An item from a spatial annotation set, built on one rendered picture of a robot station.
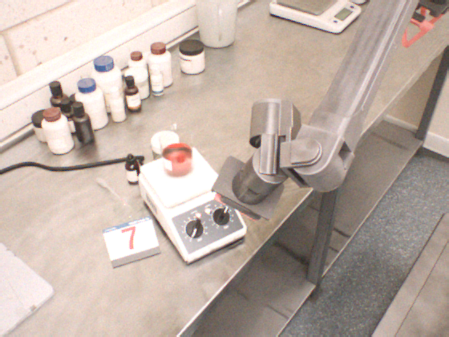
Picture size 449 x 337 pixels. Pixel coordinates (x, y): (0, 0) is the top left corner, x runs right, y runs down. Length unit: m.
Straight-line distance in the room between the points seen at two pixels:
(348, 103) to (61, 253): 0.59
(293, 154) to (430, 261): 0.93
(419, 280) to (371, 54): 0.87
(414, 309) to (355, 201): 0.69
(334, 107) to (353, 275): 1.24
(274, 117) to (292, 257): 1.10
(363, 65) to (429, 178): 1.63
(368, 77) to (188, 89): 0.71
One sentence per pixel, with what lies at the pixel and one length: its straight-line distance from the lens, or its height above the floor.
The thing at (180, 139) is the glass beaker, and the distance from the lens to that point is 0.92.
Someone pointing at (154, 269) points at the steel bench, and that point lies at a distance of 0.90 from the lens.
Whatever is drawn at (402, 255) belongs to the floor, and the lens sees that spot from 1.94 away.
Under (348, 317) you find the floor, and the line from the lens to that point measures 1.74.
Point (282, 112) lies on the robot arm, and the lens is 0.69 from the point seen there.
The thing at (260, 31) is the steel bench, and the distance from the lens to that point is 1.57.
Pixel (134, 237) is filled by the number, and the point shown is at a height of 0.77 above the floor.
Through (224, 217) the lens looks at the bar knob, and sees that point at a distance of 0.89.
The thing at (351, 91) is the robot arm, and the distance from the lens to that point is 0.66.
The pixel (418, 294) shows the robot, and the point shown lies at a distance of 1.40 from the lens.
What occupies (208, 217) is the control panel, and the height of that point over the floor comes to 0.80.
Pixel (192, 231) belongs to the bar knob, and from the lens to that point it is 0.87.
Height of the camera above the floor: 1.48
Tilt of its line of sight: 43 degrees down
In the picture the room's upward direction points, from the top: straight up
